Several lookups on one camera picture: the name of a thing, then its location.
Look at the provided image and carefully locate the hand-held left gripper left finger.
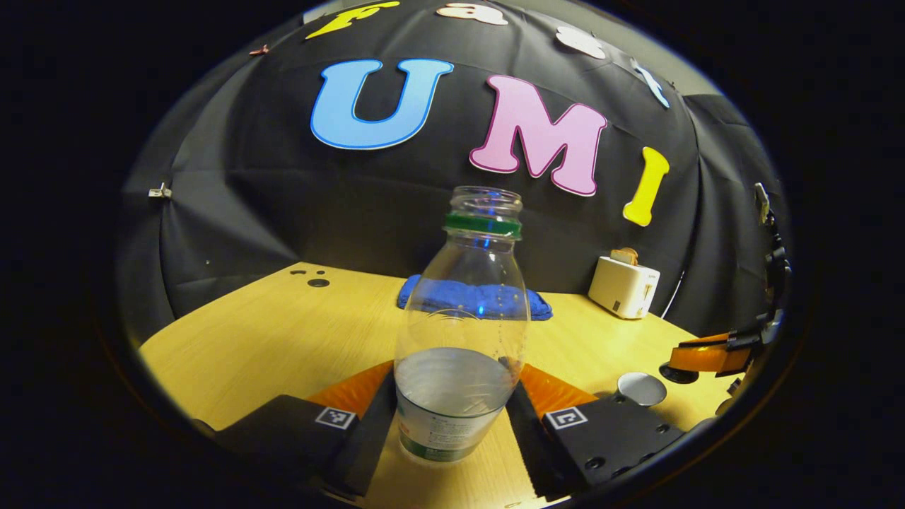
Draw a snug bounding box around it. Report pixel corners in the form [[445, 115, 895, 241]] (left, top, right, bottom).
[[212, 361, 398, 499]]

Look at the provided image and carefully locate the white power cable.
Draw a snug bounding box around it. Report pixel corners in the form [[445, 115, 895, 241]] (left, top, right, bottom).
[[661, 269, 688, 319]]

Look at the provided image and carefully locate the white toaster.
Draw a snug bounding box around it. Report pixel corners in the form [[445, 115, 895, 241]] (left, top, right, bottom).
[[588, 256, 661, 320]]

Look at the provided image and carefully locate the dark tripod stand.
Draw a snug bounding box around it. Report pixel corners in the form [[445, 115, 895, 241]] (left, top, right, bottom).
[[753, 182, 791, 319]]

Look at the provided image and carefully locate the dark round teacup lid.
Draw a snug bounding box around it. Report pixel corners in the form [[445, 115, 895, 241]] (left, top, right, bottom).
[[659, 362, 701, 385]]

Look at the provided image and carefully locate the blue folded towel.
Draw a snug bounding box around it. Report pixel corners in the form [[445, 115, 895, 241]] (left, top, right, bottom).
[[397, 274, 554, 321]]

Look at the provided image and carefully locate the clear plastic water bottle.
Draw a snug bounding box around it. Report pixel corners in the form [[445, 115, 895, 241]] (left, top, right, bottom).
[[393, 186, 531, 464]]

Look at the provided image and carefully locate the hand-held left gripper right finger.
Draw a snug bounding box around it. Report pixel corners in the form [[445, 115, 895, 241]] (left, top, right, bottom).
[[506, 361, 687, 499]]

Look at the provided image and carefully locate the grey ceramic teacup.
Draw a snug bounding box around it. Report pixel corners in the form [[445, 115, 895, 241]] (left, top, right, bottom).
[[617, 373, 667, 408]]

